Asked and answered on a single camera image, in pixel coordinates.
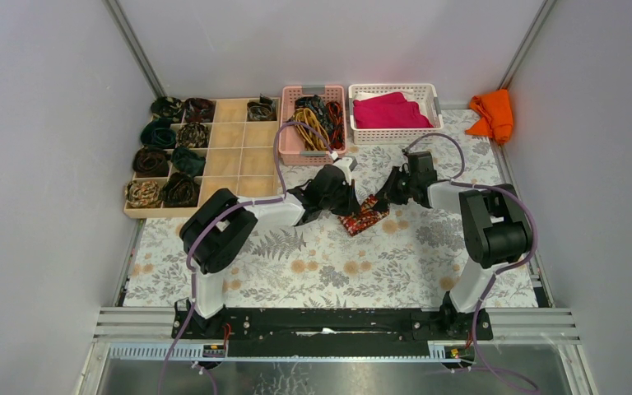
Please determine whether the dark teal patterned tie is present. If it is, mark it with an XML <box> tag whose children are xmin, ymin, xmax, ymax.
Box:
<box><xmin>295</xmin><ymin>95</ymin><xmax>328</xmax><ymax>117</ymax></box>

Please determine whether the rolled dark green tie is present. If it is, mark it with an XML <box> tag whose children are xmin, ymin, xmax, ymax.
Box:
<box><xmin>171</xmin><ymin>146</ymin><xmax>207</xmax><ymax>177</ymax></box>

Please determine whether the orange black tie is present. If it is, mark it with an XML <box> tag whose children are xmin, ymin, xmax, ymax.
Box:
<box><xmin>326</xmin><ymin>100</ymin><xmax>345</xmax><ymax>150</ymax></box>

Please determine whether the rolled dark red tie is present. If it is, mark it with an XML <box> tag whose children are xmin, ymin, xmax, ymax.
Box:
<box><xmin>184</xmin><ymin>97</ymin><xmax>216</xmax><ymax>123</ymax></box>

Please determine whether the white plastic basket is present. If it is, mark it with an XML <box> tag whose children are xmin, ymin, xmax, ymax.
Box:
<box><xmin>348</xmin><ymin>83</ymin><xmax>444</xmax><ymax>144</ymax></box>

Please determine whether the rolled black brown tie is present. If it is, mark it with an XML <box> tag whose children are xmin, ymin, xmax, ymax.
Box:
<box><xmin>161</xmin><ymin>172</ymin><xmax>200</xmax><ymax>207</ymax></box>

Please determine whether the white floral table mat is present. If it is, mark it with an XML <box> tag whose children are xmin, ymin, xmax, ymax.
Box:
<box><xmin>122</xmin><ymin>109</ymin><xmax>538</xmax><ymax>308</ymax></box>

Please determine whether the wooden compartment tray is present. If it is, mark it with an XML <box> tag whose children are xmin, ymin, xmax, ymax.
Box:
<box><xmin>123</xmin><ymin>98</ymin><xmax>279</xmax><ymax>219</ymax></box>

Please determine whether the yellow patterned tie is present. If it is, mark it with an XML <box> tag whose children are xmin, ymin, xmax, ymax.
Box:
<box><xmin>290</xmin><ymin>107</ymin><xmax>331</xmax><ymax>151</ymax></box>

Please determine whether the rolled brown dotted tie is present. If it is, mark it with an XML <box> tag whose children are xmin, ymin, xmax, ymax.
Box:
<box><xmin>176</xmin><ymin>122</ymin><xmax>211</xmax><ymax>149</ymax></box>

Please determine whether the orange cloth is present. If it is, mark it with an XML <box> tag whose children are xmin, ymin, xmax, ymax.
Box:
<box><xmin>466</xmin><ymin>89</ymin><xmax>514</xmax><ymax>146</ymax></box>

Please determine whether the rolled tan patterned tie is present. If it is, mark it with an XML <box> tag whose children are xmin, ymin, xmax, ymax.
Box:
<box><xmin>124</xmin><ymin>180</ymin><xmax>162</xmax><ymax>209</ymax></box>

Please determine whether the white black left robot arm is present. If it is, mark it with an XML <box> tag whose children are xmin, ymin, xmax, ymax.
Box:
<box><xmin>179</xmin><ymin>156</ymin><xmax>360</xmax><ymax>338</ymax></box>

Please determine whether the rolled teal tie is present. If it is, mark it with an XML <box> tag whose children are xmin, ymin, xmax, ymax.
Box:
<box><xmin>140</xmin><ymin>118</ymin><xmax>177</xmax><ymax>149</ymax></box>

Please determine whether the magenta folded cloth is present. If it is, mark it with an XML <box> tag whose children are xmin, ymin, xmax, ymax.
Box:
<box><xmin>353</xmin><ymin>91</ymin><xmax>434</xmax><ymax>129</ymax></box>

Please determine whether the rolled grey striped tie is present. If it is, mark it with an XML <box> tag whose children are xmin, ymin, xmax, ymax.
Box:
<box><xmin>246</xmin><ymin>95</ymin><xmax>277</xmax><ymax>122</ymax></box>

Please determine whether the pink plastic basket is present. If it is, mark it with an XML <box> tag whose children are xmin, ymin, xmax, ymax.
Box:
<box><xmin>277</xmin><ymin>85</ymin><xmax>346</xmax><ymax>166</ymax></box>

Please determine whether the rolled dark brown tie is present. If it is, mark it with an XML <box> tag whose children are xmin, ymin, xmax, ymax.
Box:
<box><xmin>132</xmin><ymin>147</ymin><xmax>170</xmax><ymax>178</ymax></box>

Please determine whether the red checkered patterned tie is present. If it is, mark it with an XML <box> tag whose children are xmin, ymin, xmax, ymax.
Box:
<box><xmin>338</xmin><ymin>195</ymin><xmax>389</xmax><ymax>237</ymax></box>

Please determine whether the rolled camouflage tie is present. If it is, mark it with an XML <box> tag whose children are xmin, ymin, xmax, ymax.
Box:
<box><xmin>150</xmin><ymin>96</ymin><xmax>184</xmax><ymax>123</ymax></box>

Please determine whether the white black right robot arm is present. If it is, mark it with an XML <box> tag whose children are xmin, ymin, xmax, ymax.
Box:
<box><xmin>374</xmin><ymin>151</ymin><xmax>535</xmax><ymax>339</ymax></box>

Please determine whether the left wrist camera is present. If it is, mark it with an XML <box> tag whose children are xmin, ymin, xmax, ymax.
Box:
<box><xmin>333</xmin><ymin>156</ymin><xmax>357</xmax><ymax>184</ymax></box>

